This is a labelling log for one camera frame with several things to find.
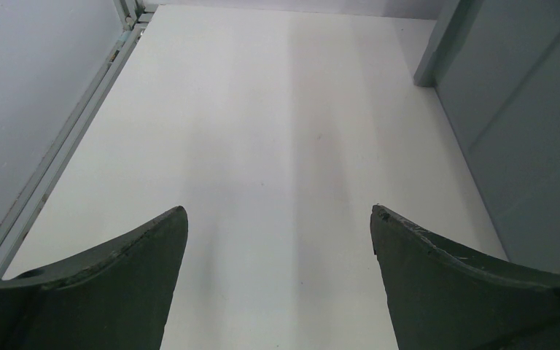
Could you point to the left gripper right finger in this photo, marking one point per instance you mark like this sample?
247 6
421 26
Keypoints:
445 295

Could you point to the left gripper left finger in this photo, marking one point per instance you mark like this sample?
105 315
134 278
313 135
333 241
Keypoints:
116 295

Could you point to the grey plastic bin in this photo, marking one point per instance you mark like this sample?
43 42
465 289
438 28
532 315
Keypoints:
495 66

